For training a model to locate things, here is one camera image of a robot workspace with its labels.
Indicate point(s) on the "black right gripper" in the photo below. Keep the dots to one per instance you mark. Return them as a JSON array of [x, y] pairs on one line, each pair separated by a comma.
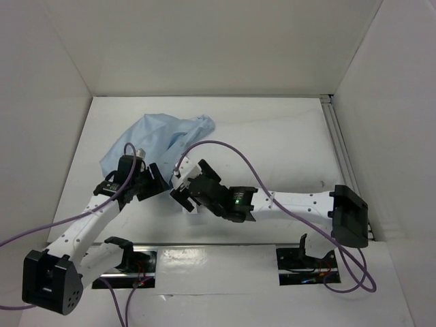
[[192, 187]]

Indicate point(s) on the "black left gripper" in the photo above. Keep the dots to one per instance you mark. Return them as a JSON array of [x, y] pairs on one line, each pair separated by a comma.
[[160, 184]]

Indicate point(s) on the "light blue pillowcase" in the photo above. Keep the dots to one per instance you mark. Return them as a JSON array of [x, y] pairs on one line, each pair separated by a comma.
[[164, 139]]

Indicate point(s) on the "white pillow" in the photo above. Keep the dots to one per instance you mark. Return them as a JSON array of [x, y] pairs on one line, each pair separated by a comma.
[[290, 155]]

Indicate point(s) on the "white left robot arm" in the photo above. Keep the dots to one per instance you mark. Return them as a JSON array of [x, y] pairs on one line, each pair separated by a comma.
[[55, 277]]

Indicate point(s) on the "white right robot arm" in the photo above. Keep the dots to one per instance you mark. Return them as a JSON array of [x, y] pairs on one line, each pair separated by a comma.
[[255, 204]]

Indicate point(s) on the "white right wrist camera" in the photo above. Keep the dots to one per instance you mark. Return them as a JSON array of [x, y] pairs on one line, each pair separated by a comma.
[[182, 176]]

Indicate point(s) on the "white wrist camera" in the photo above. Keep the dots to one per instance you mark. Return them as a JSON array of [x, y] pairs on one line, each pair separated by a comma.
[[141, 154], [182, 176]]

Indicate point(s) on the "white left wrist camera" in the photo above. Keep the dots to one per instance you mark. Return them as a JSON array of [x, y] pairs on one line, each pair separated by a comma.
[[141, 154]]

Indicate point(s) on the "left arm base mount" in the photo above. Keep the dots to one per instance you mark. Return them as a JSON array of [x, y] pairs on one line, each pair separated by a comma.
[[139, 274]]

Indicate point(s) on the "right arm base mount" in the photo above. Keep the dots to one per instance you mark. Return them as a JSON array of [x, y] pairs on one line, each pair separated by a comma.
[[295, 268]]

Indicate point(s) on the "aluminium rail right side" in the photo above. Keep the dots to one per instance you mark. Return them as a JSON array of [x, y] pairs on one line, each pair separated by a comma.
[[339, 136]]

